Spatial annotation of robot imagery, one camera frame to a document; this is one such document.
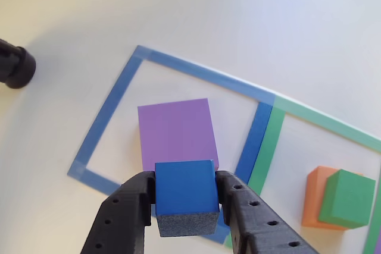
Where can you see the green square tape frame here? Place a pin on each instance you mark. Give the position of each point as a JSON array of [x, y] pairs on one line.
[[268, 141]]

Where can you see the large orange cube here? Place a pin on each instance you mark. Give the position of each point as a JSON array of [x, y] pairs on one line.
[[315, 194]]

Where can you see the small blue cube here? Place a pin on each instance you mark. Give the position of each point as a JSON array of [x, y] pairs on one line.
[[184, 185]]

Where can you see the black tripod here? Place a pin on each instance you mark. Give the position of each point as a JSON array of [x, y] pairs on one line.
[[18, 66]]

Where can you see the large purple cube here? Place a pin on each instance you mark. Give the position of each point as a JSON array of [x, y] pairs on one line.
[[175, 132]]

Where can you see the medium green cube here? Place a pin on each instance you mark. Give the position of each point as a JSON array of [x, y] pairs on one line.
[[348, 200]]

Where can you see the blue square tape frame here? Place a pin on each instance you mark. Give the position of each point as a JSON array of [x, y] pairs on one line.
[[253, 135]]

